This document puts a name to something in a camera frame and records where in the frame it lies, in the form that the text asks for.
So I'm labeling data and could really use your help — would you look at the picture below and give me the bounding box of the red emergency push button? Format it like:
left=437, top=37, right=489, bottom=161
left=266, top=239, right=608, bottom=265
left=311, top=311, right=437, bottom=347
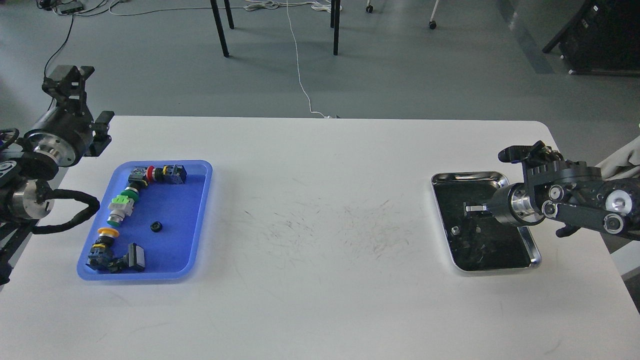
left=127, top=164, right=188, bottom=189

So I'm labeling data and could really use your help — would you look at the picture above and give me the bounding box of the blue plastic tray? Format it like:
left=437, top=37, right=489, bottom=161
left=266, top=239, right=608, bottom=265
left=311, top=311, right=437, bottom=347
left=77, top=160, right=214, bottom=281

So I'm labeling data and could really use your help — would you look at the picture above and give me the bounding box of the black equipment case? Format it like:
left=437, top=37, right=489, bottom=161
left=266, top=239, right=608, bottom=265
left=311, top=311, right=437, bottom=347
left=542, top=0, right=640, bottom=76

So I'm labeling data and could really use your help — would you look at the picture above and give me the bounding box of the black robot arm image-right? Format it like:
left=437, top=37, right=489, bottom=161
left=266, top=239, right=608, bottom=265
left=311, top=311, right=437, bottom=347
left=462, top=138, right=640, bottom=241

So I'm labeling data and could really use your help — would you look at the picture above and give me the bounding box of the black table leg left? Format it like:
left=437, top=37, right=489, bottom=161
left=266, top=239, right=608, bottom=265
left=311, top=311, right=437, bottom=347
left=210, top=0, right=235, bottom=59

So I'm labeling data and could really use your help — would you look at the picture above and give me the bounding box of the white cable on floor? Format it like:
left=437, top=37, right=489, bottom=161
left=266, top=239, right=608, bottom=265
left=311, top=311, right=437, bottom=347
left=244, top=0, right=344, bottom=120

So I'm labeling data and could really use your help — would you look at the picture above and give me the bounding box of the black table leg right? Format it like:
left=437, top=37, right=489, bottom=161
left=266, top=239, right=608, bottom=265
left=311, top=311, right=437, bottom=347
left=329, top=0, right=341, bottom=56

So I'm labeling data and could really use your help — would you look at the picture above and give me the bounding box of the yellow push button switch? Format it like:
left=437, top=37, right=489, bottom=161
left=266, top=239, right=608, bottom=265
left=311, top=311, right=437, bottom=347
left=86, top=227, right=120, bottom=272

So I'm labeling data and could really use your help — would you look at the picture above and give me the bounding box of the black cable on floor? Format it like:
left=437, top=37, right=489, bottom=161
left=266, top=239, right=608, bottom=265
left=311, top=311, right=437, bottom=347
left=37, top=0, right=121, bottom=81

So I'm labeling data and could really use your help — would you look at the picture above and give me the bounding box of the green push button switch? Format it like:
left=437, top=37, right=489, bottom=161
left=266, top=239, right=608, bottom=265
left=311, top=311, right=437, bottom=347
left=106, top=186, right=139, bottom=227

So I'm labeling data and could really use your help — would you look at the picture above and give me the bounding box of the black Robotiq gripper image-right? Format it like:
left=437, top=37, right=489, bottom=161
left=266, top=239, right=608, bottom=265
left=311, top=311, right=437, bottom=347
left=464, top=182, right=545, bottom=227

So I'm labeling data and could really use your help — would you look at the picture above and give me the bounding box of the silver metal tray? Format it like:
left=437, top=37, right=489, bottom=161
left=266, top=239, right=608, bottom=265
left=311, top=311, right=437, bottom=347
left=430, top=171, right=542, bottom=275

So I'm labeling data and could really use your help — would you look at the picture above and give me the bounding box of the black square push button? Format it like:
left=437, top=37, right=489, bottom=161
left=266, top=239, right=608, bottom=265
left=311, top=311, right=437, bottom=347
left=109, top=243, right=146, bottom=273

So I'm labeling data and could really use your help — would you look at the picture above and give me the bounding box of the black table leg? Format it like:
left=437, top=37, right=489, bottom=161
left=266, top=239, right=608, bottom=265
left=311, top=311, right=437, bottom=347
left=210, top=0, right=235, bottom=59
left=329, top=0, right=341, bottom=56

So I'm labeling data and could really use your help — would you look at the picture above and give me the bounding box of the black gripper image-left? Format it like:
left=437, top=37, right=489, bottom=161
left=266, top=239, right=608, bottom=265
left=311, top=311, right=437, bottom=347
left=23, top=64, right=115, bottom=167

